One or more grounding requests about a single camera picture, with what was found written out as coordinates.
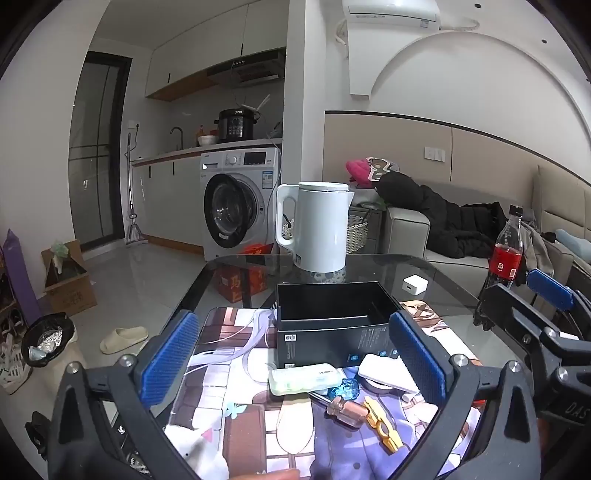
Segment round white charging hub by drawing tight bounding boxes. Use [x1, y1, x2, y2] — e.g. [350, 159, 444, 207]
[358, 353, 421, 395]

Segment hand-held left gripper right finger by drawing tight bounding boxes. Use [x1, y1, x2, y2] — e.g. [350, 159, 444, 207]
[389, 310, 541, 480]

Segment brown cardboard box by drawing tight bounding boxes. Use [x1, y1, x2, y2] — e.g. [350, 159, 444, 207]
[41, 240, 98, 317]

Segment pink cloth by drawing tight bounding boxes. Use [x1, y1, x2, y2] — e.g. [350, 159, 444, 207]
[346, 158, 377, 189]

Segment red box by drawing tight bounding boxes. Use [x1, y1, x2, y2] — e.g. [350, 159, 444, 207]
[216, 244, 278, 303]

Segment light blue cushion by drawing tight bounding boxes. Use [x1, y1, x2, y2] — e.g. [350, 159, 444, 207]
[556, 229, 591, 259]

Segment printed table mat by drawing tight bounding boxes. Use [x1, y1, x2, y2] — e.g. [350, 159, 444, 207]
[164, 300, 490, 480]

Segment purple rolled mat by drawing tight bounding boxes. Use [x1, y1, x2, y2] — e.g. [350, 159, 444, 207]
[2, 229, 42, 326]

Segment white and green case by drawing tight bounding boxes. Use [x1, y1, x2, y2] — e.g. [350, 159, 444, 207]
[269, 363, 343, 397]

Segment cola bottle with red label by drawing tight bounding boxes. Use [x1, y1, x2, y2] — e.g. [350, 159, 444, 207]
[480, 204, 526, 301]

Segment black cardboard box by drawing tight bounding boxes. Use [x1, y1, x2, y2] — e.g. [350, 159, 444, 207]
[276, 281, 403, 370]

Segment white wall cabinets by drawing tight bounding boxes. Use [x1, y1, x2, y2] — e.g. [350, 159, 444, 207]
[145, 0, 289, 100]

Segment black jacket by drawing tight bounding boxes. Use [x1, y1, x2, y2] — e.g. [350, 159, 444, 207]
[376, 172, 509, 259]

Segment beige slipper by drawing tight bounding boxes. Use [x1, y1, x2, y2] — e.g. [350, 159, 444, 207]
[100, 326, 149, 355]

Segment wicker basket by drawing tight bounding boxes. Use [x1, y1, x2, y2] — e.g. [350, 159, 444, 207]
[283, 210, 370, 254]

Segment white washing machine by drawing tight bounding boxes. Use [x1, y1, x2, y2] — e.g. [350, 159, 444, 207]
[199, 148, 282, 261]

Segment black trash bin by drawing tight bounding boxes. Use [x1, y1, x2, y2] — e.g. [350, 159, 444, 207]
[21, 312, 77, 367]

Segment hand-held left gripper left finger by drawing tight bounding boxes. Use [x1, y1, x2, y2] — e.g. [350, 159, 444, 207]
[48, 310, 204, 480]

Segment black shoe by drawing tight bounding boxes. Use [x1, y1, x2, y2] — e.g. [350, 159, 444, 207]
[25, 411, 51, 457]

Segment blue crystal ornament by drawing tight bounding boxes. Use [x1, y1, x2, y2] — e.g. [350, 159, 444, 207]
[328, 378, 363, 401]

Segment patterned cloth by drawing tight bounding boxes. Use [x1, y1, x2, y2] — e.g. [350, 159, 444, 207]
[367, 157, 400, 181]

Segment white electric kettle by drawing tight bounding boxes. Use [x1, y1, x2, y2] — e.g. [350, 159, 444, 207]
[276, 181, 355, 274]

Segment black pressure cooker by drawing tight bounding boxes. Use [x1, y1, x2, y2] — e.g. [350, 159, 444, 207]
[213, 109, 257, 143]

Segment white sneaker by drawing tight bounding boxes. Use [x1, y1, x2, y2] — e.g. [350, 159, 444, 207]
[0, 351, 33, 393]

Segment grey garment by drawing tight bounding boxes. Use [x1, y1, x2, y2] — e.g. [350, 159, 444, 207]
[524, 222, 557, 278]

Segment mop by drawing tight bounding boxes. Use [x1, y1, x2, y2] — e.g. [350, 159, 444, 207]
[124, 134, 148, 245]

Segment grey sofa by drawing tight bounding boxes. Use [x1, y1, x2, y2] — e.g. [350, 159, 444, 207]
[383, 164, 591, 296]

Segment white air conditioner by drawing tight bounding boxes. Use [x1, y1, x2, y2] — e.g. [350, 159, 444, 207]
[342, 0, 441, 32]

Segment range hood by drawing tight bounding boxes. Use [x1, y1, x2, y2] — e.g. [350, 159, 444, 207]
[207, 51, 286, 88]

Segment dark framed glass door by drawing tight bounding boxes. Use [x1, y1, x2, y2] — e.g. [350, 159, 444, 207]
[69, 52, 132, 252]

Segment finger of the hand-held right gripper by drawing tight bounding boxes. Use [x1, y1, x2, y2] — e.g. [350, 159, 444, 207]
[473, 282, 561, 365]
[526, 269, 591, 340]

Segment white base cabinets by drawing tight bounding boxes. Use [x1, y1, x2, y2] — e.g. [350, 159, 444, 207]
[131, 157, 206, 252]

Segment white cloth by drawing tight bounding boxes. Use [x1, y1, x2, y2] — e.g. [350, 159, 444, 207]
[353, 187, 386, 210]

